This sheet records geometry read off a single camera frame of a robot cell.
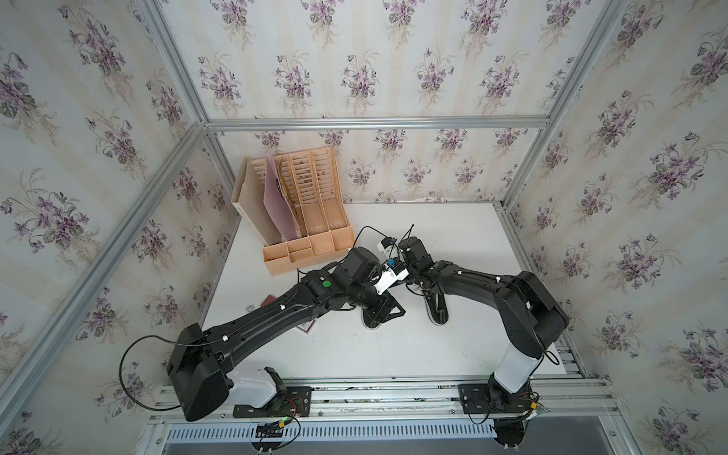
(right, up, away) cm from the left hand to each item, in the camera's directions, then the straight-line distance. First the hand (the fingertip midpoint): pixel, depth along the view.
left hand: (401, 310), depth 70 cm
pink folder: (-36, +28, +14) cm, 48 cm away
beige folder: (-43, +29, +10) cm, 53 cm away
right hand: (-6, +5, +18) cm, 20 cm away
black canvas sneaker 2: (-6, +2, -9) cm, 11 cm away
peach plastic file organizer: (-31, +42, +41) cm, 66 cm away
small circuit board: (-33, -31, +1) cm, 45 cm away
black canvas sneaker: (+13, -4, +18) cm, 23 cm away
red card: (-27, -10, +15) cm, 33 cm away
